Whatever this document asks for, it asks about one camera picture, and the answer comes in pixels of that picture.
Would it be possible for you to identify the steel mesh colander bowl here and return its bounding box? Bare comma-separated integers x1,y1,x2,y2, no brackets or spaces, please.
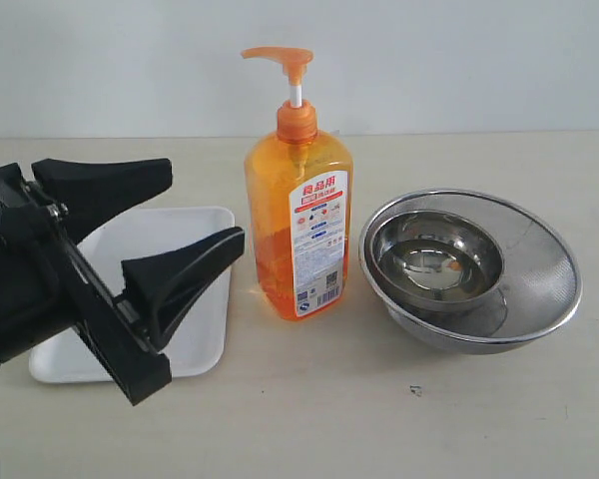
358,189,583,354

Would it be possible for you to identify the orange pump soap bottle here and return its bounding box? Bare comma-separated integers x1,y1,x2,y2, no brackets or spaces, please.
242,46,353,321

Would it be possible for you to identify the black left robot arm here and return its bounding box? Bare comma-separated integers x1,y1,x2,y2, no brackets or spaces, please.
0,158,245,404

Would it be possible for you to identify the small stainless steel bowl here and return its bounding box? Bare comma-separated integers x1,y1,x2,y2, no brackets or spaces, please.
365,210,505,313

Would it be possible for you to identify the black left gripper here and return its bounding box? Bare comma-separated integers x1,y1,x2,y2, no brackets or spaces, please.
0,158,244,404

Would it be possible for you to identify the white rectangular plastic tray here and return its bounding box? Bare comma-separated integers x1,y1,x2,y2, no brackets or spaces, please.
29,206,235,384

